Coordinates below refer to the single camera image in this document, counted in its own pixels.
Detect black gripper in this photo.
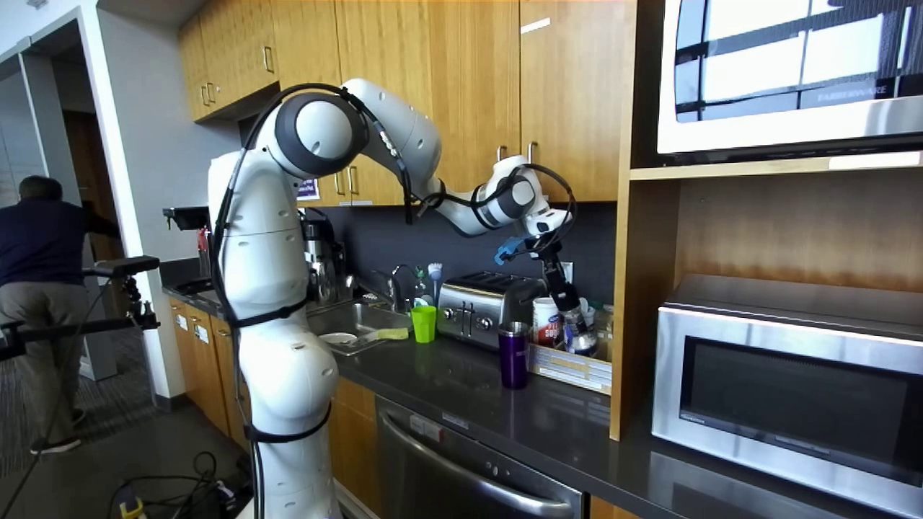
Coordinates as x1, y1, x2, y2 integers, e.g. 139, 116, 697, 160
532, 226, 585, 314

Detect clear jar green lid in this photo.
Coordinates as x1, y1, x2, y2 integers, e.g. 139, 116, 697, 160
595, 304, 617, 363

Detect wooden seasoning rack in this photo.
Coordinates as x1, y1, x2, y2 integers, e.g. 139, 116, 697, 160
532, 340, 614, 399

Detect red white paper cup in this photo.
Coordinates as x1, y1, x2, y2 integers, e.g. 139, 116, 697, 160
532, 295, 566, 350

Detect wooden microwave shelf unit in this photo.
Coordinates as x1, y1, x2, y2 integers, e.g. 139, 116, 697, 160
585, 0, 923, 519

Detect purple travel tumbler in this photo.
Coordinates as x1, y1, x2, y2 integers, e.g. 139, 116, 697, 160
497, 321, 533, 393

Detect stainless steel toaster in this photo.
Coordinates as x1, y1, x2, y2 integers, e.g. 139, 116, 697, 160
435, 271, 542, 356

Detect green plastic cup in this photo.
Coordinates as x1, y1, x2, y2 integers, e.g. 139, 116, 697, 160
409, 304, 441, 347

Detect stainless steel sink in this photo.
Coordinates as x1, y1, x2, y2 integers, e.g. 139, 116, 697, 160
350, 297, 416, 340

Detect white dishwasher sticker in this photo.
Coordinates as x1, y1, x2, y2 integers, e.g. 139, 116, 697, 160
408, 413, 446, 445

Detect wooden base cabinet with drawer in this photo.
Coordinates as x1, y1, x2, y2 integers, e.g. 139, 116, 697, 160
585, 494, 638, 519

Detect stainless steel dishwasher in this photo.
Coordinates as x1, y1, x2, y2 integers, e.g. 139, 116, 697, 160
371, 393, 592, 519

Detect chrome kitchen faucet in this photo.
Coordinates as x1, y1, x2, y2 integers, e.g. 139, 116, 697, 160
309, 236, 356, 305

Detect stainless microwave black door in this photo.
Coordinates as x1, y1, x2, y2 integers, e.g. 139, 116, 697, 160
648, 276, 923, 519

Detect wooden upper cabinets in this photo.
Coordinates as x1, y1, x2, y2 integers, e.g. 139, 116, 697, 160
178, 0, 638, 212

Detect stainless microwave reflective glass door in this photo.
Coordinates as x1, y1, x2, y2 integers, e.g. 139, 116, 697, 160
656, 0, 923, 160

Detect black coffee machine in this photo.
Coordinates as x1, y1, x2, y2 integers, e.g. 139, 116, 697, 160
162, 201, 217, 291

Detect person in dark shirt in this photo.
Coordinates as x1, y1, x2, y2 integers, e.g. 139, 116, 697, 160
0, 174, 125, 458

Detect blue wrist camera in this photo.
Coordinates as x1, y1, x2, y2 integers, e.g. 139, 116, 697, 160
494, 235, 532, 269

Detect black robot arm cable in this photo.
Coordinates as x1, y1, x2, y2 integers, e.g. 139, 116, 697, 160
211, 80, 581, 519

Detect black floor cables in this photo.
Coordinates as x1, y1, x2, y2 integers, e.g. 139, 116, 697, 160
100, 448, 253, 519

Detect black camera tripod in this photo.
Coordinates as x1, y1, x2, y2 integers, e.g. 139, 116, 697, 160
0, 255, 165, 367

